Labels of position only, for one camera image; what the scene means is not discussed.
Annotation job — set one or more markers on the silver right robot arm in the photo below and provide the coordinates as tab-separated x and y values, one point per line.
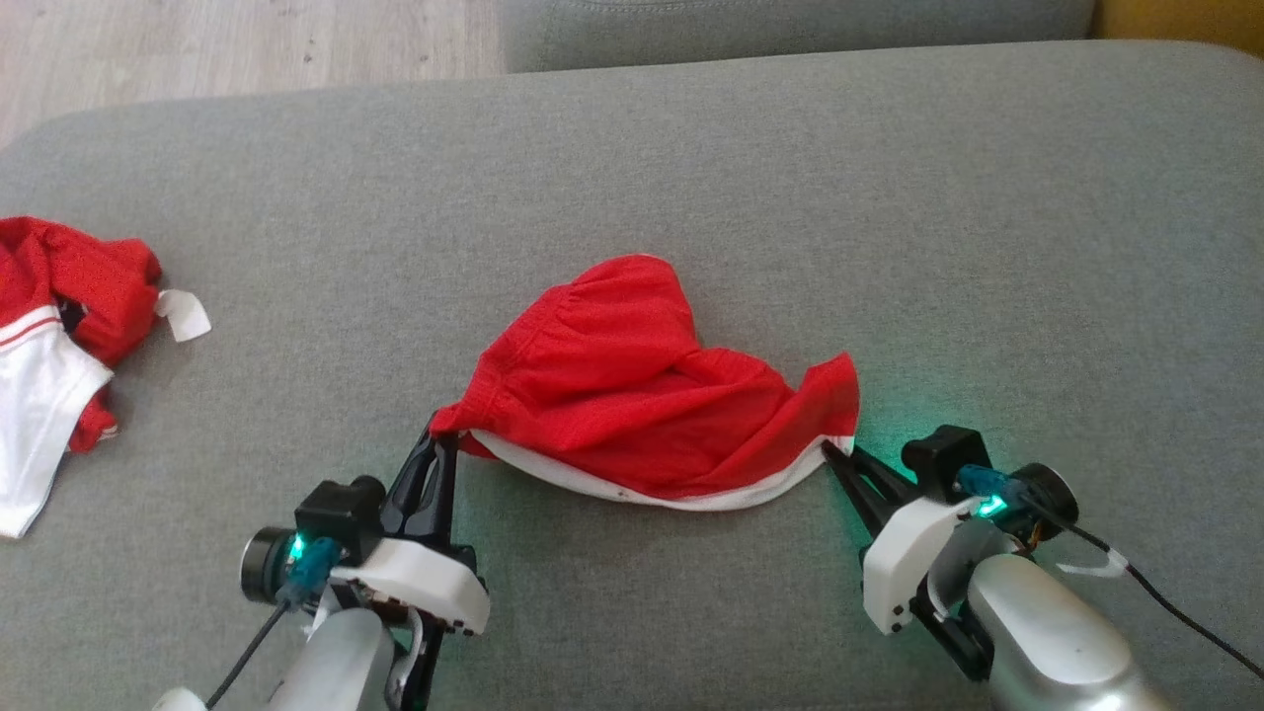
1057	642

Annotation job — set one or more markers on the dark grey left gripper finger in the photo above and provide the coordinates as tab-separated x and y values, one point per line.
407	499
446	494

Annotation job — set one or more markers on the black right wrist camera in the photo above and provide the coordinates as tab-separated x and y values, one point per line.
943	454

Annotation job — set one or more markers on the red basketball jersey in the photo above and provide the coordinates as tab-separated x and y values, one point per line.
44	395

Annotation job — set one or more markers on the large grey sofa seat cushion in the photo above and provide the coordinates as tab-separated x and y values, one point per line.
889	247

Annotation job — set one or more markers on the red mesh shorts white trim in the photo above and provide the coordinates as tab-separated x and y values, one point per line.
632	395

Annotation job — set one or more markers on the medium grey sofa seat cushion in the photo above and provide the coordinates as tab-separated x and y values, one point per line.
790	30

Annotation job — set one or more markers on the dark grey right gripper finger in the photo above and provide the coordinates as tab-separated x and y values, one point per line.
864	504
889	482

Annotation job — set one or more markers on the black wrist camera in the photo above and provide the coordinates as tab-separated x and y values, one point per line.
943	454
336	518

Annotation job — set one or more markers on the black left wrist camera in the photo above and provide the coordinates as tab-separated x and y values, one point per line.
336	518

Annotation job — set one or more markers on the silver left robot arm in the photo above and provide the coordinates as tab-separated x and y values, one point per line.
331	662

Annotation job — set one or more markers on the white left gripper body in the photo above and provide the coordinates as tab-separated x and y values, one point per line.
425	583

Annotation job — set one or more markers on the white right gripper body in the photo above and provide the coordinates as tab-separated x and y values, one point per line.
904	563

